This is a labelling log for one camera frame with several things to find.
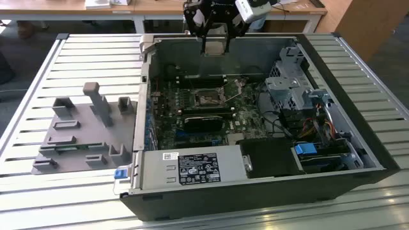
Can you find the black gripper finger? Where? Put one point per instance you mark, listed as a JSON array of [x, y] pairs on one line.
[[238, 28], [195, 21]]

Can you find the silver CPU with green rim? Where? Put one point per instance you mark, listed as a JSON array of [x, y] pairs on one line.
[[215, 49]]

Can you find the CPU socket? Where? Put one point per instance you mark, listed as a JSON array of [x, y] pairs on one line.
[[209, 98]]

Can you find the pale blue teach pendant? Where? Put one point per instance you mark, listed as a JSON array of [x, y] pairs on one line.
[[256, 26]]

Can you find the wooden desk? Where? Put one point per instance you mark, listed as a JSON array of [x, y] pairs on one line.
[[161, 7], [49, 9]]

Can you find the white box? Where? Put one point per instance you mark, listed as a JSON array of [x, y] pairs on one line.
[[121, 2], [97, 4]]

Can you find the metal drive cage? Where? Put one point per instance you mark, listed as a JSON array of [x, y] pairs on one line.
[[284, 95]]

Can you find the green motherboard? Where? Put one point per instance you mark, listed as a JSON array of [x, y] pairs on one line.
[[246, 119]]

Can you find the wooden cabinet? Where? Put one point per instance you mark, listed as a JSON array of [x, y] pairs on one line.
[[367, 24]]

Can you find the black graphics card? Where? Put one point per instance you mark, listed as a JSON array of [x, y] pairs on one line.
[[205, 124]]

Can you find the blue disk carrier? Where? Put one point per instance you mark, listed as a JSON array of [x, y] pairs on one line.
[[306, 149]]

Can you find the grey parts rack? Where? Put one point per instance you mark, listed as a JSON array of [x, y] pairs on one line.
[[83, 143]]

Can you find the green RAM stick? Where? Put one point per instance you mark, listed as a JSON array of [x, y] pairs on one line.
[[83, 146]]

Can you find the grey power supply unit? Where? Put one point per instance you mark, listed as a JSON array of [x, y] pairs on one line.
[[154, 172]]

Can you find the blue case latch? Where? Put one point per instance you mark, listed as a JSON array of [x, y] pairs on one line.
[[121, 173]]

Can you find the open black PC case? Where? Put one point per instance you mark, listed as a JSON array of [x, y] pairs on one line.
[[224, 206]]

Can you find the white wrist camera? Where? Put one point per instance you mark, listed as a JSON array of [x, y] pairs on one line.
[[252, 13]]

